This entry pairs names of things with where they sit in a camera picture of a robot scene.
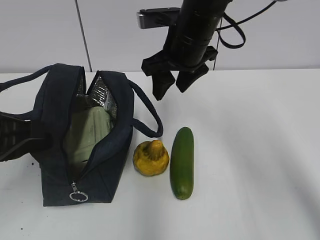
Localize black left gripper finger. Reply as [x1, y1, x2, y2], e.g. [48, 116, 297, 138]
[0, 112, 54, 163]

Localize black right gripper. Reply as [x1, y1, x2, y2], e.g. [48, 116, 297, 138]
[141, 27, 218, 101]

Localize dark blue lunch bag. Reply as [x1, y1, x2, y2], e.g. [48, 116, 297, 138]
[0, 63, 163, 207]

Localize green lidded food container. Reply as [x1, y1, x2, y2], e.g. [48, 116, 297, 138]
[63, 106, 113, 175]

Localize yellow toy squash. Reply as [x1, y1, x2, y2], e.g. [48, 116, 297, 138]
[132, 140, 170, 177]

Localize silver zipper pull ring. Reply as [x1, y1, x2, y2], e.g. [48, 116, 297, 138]
[69, 181, 89, 203]

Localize green cucumber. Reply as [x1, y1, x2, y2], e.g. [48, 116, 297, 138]
[169, 127, 194, 200]

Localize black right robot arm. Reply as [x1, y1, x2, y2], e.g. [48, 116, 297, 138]
[137, 0, 229, 101]

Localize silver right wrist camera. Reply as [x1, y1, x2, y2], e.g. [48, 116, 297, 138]
[136, 7, 180, 29]

